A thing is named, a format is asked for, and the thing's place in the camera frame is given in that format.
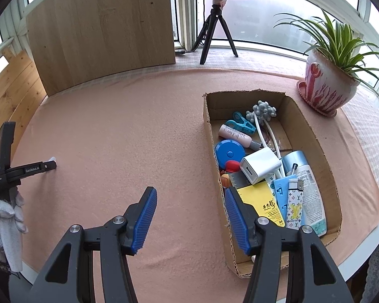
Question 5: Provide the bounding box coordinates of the patterned white lighter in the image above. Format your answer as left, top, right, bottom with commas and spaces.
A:
284, 178, 304, 229

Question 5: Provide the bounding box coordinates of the teal small clip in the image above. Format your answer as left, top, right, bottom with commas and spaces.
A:
226, 111, 256, 136

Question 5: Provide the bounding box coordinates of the white sunscreen bottle blue cap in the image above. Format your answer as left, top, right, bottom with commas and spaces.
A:
282, 150, 327, 237

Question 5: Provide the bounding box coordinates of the peach lotion tube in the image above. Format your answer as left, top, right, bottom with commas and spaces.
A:
219, 124, 260, 150

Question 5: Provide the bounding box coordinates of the white window frame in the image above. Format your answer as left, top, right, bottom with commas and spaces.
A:
0, 0, 379, 102

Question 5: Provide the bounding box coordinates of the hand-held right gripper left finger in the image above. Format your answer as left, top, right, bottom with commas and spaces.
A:
27, 187, 158, 303

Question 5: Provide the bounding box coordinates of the wooden board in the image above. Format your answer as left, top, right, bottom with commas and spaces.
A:
25, 0, 177, 97

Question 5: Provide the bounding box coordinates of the brown cardboard box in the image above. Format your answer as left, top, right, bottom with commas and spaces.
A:
203, 90, 342, 279

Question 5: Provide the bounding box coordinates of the white checked cloth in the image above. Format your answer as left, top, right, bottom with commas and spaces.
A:
341, 82, 379, 203

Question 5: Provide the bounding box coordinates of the black cable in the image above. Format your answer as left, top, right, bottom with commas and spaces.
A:
175, 0, 210, 54

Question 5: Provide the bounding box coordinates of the cartoon doll keychain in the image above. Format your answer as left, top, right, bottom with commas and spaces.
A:
220, 161, 241, 190

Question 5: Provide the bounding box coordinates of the yellow and black ruler card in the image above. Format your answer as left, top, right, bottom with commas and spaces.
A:
228, 170, 286, 228

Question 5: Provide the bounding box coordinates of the blue round tape measure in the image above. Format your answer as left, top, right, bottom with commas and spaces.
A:
214, 139, 247, 171

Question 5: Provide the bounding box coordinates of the pine plank panel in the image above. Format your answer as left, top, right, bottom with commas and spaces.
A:
0, 49, 48, 165

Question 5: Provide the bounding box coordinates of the black tripod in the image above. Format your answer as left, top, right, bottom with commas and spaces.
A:
200, 0, 240, 66

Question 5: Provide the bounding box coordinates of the blue plastic phone stand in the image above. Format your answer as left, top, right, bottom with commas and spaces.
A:
273, 177, 293, 224

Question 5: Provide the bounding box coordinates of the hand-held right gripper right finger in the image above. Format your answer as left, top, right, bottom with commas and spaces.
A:
224, 188, 354, 303

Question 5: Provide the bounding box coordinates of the potted spider plant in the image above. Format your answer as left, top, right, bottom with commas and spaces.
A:
274, 9, 379, 112

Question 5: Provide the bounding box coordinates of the white massager with grey balls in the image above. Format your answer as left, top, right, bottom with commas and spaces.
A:
246, 100, 286, 177

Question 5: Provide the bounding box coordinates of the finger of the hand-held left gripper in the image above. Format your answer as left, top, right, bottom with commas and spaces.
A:
21, 160, 58, 176

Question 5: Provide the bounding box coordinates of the person's left hand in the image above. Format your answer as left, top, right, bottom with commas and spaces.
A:
0, 192, 29, 274

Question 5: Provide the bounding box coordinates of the white charger plug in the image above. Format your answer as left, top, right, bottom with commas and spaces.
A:
239, 148, 281, 184

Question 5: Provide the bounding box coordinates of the pink felt tablecloth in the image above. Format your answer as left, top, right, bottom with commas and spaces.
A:
13, 68, 379, 300

